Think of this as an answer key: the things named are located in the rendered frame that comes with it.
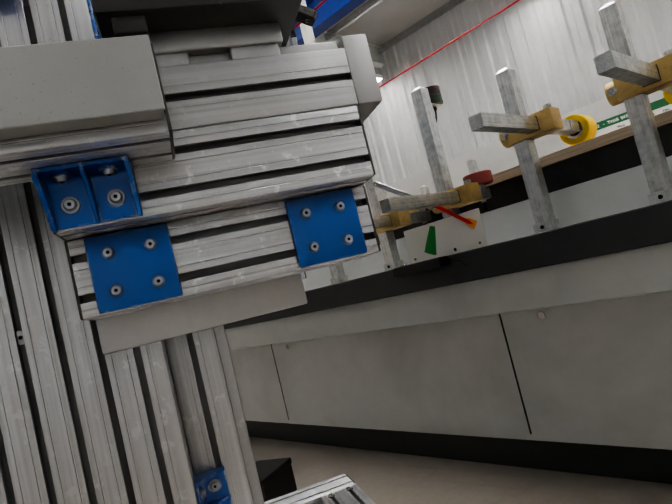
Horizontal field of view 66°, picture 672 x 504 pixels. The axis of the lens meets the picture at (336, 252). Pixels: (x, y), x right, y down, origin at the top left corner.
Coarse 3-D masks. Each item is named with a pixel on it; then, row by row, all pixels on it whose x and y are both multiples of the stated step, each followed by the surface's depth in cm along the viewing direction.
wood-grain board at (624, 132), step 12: (660, 120) 119; (612, 132) 127; (624, 132) 125; (576, 144) 133; (588, 144) 131; (600, 144) 129; (552, 156) 138; (564, 156) 136; (516, 168) 146; (504, 180) 149
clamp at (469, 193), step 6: (462, 186) 135; (468, 186) 133; (474, 186) 135; (462, 192) 135; (468, 192) 134; (474, 192) 134; (480, 192) 136; (462, 198) 135; (468, 198) 134; (474, 198) 134; (480, 198) 136; (456, 204) 137; (462, 204) 135; (468, 204) 139; (432, 210) 143; (438, 210) 141
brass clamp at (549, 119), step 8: (536, 112) 118; (544, 112) 116; (552, 112) 116; (544, 120) 117; (552, 120) 115; (560, 120) 118; (544, 128) 117; (552, 128) 116; (560, 128) 118; (504, 136) 124; (512, 136) 123; (520, 136) 121; (528, 136) 120; (536, 136) 120; (504, 144) 125; (512, 144) 123
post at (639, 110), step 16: (608, 16) 105; (624, 16) 106; (608, 32) 106; (624, 32) 103; (624, 48) 104; (640, 96) 103; (640, 112) 103; (640, 128) 104; (656, 128) 104; (640, 144) 104; (656, 144) 102; (656, 160) 102; (656, 176) 103
